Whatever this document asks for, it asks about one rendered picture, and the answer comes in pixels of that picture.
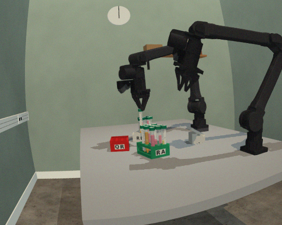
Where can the test tube with green cap and pink liquid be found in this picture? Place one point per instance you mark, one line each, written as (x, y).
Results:
(152, 136)

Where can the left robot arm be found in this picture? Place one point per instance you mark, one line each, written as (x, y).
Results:
(252, 118)

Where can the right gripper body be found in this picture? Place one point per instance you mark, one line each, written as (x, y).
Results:
(141, 92)

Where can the red block with round holes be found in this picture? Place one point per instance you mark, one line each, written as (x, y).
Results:
(119, 143)

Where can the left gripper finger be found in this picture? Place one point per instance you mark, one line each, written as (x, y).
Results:
(194, 79)
(184, 77)

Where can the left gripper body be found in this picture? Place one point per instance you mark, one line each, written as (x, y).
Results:
(189, 65)

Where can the green tube rack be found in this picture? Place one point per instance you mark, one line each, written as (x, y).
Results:
(157, 151)

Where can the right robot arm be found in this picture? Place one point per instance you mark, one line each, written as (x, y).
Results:
(134, 71)

